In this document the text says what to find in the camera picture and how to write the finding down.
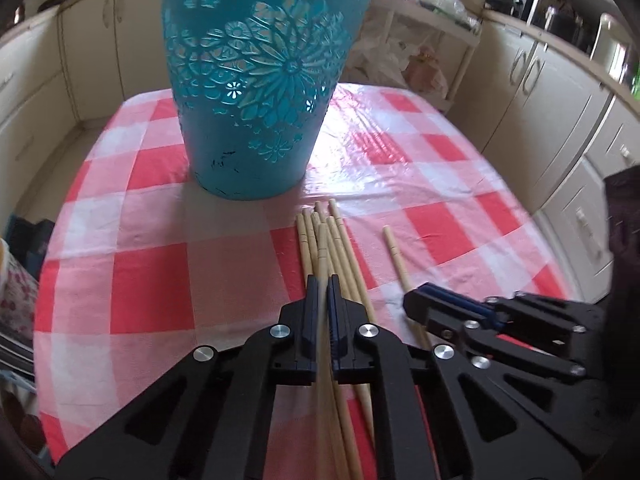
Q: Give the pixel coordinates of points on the white thermos jug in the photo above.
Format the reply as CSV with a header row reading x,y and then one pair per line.
x,y
612,45

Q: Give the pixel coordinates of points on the blue perforated plastic basket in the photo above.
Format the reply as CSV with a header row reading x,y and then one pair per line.
x,y
250,85

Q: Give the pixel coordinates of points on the white plastic bags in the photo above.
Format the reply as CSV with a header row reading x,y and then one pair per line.
x,y
385,60

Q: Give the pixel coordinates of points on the floral bag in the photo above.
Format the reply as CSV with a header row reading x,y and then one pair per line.
x,y
17,295

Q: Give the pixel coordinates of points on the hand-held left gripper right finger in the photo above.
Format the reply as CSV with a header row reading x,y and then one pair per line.
x,y
334,330

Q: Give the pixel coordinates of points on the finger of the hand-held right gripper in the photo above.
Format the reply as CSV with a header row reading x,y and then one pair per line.
x,y
425,315
460,302

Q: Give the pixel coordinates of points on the dark blue box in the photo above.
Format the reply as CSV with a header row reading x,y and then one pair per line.
x,y
30,245

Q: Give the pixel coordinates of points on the black cooking pot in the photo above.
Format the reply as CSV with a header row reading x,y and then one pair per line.
x,y
567,30

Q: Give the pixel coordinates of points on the white drawer cabinet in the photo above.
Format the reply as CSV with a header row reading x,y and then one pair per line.
x,y
30,110

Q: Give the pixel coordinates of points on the red checked tablecloth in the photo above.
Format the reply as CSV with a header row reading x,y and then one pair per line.
x,y
150,260

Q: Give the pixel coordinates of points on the bundle of wooden chopsticks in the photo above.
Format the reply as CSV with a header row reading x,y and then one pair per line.
x,y
345,260

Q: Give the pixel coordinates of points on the pale bamboo chopstick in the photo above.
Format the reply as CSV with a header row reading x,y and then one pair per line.
x,y
397,260
322,255

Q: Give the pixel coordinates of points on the green packet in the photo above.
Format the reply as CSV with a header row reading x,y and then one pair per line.
x,y
636,80

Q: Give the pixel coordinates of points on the white trolley rack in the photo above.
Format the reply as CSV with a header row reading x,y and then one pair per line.
x,y
465,60

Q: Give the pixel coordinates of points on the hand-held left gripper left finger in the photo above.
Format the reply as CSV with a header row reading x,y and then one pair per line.
x,y
311,330

